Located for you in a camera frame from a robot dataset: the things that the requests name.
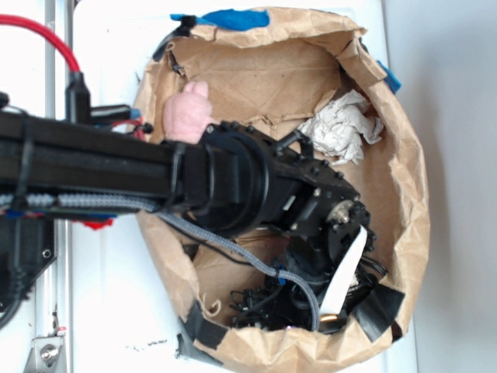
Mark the white ribbon cable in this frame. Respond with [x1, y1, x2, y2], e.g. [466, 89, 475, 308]
[318, 225, 370, 314]

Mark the aluminium frame rail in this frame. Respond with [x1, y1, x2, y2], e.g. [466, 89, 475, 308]
[33, 0, 74, 373]

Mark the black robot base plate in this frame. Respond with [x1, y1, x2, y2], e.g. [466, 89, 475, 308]
[1, 216, 57, 312]

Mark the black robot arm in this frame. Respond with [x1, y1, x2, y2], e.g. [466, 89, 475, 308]
[1, 96, 375, 330]

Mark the pink plush bunny toy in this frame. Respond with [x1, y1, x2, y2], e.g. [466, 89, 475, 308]
[163, 81, 216, 144]

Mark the crumpled white paper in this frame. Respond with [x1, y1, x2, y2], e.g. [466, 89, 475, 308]
[298, 89, 384, 165]

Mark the red cable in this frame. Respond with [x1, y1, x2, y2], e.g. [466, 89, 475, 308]
[0, 13, 82, 75]

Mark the metal corner bracket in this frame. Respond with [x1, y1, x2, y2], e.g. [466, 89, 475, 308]
[23, 336, 67, 373]

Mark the grey braided cable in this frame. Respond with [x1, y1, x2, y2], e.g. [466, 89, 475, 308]
[0, 193, 321, 331]

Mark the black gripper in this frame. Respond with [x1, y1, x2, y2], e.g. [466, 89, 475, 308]
[231, 232, 388, 334]

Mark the brown paper bag bin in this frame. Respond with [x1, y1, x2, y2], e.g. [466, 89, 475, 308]
[135, 8, 430, 372]

